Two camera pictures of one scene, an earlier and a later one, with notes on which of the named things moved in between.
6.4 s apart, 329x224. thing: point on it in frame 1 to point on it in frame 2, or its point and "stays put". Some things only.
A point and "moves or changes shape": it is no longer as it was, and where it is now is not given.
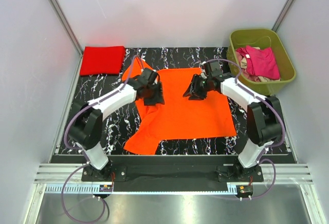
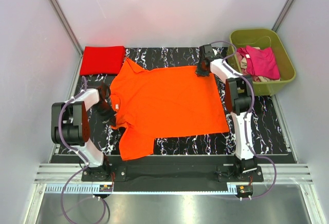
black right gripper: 196,87 to 202,69
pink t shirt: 261,62 stays put
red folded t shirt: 103,60 stays put
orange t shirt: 180,117 moves or changes shape
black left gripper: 153,93 to 107,112
